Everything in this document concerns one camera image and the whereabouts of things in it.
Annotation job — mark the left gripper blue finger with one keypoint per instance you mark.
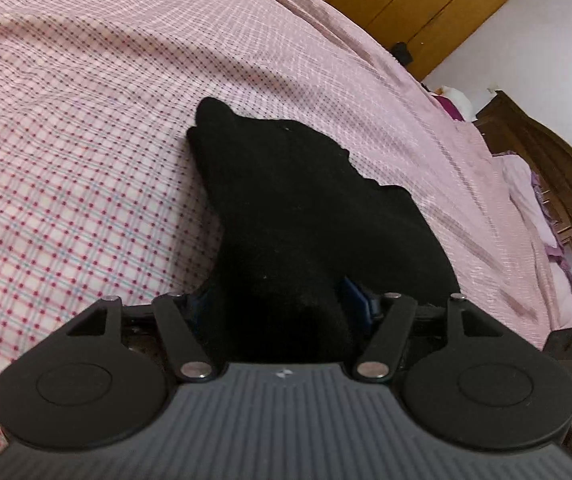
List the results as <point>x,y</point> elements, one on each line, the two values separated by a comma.
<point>363,302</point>

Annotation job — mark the black knit cardigan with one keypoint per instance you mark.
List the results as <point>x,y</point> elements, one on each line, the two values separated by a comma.
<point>301,229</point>

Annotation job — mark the white pillow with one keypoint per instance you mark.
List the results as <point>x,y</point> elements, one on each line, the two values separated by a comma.
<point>525,192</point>

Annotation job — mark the dark wooden headboard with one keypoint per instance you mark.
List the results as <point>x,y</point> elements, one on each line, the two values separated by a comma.
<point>507,128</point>

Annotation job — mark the purple cloth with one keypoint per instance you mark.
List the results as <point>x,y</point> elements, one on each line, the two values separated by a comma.
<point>449,107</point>

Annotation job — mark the white plush item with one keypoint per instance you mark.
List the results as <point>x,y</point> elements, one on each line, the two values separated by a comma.
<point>461,102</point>

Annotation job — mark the small black bag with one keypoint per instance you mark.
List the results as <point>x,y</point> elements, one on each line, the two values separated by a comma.
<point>401,53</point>

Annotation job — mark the pink checkered bed duvet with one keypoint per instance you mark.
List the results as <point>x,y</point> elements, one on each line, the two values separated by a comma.
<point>98,192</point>

